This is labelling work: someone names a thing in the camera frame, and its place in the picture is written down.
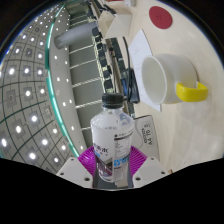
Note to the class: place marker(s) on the flat round red coaster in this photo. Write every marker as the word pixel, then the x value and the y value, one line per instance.
pixel 160 17

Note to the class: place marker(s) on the white printed paper sheet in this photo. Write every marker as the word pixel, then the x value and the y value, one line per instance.
pixel 140 50

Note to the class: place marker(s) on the long curved conference desk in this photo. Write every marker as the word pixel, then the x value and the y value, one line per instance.
pixel 115 56

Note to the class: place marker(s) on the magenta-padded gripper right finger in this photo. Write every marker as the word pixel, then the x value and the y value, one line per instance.
pixel 150 171

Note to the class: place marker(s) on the clear plastic water bottle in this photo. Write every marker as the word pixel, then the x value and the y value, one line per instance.
pixel 111 140

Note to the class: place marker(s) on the row of black office chairs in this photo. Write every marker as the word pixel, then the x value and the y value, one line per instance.
pixel 106 71

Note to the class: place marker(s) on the group of ceiling lights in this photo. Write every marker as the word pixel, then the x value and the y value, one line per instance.
pixel 34 118

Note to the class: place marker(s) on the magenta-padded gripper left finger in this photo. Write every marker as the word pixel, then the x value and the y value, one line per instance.
pixel 71 171

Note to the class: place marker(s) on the black desk console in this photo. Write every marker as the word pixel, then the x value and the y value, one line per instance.
pixel 133 88

